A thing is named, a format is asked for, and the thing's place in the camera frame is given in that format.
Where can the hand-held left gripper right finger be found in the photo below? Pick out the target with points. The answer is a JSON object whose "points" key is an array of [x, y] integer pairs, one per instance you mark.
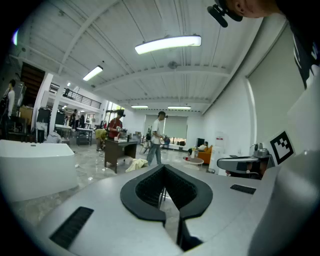
{"points": [[220, 200]]}

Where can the large grey roller blind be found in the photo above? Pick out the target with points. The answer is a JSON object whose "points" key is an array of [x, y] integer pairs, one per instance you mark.
{"points": [[275, 95]]}

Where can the orange sofa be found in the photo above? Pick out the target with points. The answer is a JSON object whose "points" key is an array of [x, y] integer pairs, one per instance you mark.
{"points": [[207, 156]]}

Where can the white water dispenser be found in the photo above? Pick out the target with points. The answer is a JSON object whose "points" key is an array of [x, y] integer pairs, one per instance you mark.
{"points": [[220, 155]]}

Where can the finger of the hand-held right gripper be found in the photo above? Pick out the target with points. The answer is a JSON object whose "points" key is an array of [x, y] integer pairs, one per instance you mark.
{"points": [[227, 162]]}

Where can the black monitor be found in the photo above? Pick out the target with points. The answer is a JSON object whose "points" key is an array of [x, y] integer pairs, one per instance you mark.
{"points": [[200, 142]]}

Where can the white spray bottle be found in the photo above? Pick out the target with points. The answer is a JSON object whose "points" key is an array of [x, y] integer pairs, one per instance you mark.
{"points": [[193, 153]]}

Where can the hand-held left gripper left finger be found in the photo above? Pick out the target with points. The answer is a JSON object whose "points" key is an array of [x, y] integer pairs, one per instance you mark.
{"points": [[100, 200]]}

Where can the person's black printed t-shirt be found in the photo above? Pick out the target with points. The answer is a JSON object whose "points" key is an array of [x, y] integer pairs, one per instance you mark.
{"points": [[303, 45]]}

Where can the dark staircase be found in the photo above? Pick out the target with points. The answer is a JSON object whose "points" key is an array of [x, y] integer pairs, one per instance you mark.
{"points": [[31, 82]]}

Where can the metal cart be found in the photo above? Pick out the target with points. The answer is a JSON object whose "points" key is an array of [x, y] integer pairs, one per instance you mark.
{"points": [[84, 131]]}

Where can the long ceiling lamp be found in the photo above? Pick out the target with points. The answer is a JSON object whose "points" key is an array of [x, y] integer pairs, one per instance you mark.
{"points": [[167, 44], [179, 107], [139, 107], [93, 73]]}

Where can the round beige coffee table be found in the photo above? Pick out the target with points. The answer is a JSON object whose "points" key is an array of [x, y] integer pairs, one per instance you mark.
{"points": [[193, 161]]}

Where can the person's head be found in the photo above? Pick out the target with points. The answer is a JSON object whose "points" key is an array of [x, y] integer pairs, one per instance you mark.
{"points": [[260, 7]]}

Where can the black equipment cabinet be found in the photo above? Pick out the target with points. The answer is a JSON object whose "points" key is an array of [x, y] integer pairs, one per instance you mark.
{"points": [[60, 118], [43, 120]]}

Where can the white bathtub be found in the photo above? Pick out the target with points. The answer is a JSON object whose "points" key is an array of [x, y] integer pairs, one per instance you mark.
{"points": [[35, 167]]}

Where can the pale yellow clothes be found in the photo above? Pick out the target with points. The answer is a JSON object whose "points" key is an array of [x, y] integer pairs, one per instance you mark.
{"points": [[136, 165]]}

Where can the dark brown desk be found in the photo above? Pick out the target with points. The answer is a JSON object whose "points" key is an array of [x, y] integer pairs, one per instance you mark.
{"points": [[112, 150]]}

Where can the black head-mounted camera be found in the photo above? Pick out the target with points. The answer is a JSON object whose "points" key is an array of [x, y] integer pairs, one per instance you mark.
{"points": [[222, 15]]}

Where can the round ceiling fixture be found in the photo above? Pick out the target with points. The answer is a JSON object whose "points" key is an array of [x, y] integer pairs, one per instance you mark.
{"points": [[172, 65]]}

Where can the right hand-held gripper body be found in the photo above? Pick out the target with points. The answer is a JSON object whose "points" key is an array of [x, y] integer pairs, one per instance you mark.
{"points": [[282, 147]]}

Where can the black mezzanine railing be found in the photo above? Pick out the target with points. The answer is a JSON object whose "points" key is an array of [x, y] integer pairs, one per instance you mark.
{"points": [[82, 98]]}

